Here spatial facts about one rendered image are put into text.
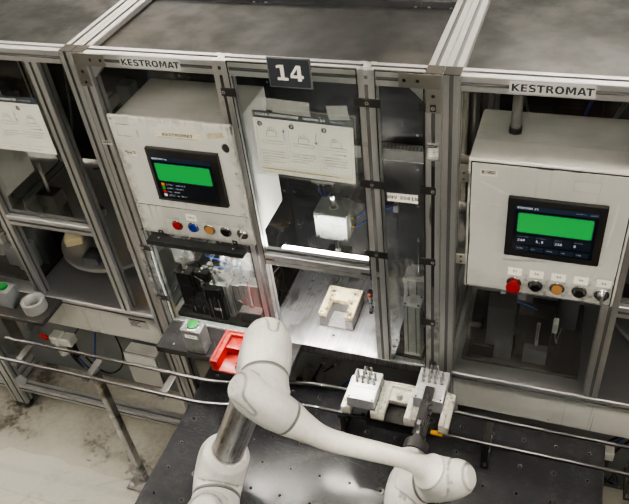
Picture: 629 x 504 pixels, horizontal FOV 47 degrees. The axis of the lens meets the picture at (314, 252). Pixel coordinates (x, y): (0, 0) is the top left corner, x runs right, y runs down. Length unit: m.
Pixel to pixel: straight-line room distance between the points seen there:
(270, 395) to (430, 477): 0.51
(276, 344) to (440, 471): 0.56
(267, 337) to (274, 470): 0.80
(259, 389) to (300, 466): 0.84
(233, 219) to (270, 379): 0.67
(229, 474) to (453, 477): 0.72
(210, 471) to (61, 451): 1.58
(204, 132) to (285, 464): 1.20
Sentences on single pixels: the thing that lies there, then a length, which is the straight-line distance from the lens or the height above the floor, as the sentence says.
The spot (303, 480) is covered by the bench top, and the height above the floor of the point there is 0.68.
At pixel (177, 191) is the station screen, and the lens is 2.36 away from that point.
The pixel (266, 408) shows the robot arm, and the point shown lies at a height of 1.43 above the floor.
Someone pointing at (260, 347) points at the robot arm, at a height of 1.47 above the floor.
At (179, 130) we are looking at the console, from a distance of 2.23.
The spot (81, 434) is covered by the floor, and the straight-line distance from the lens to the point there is 3.88.
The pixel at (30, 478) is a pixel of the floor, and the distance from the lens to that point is 3.83.
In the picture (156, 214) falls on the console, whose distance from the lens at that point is 2.51.
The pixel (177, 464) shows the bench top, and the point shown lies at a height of 0.68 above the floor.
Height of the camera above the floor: 2.89
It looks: 41 degrees down
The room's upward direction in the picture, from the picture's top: 8 degrees counter-clockwise
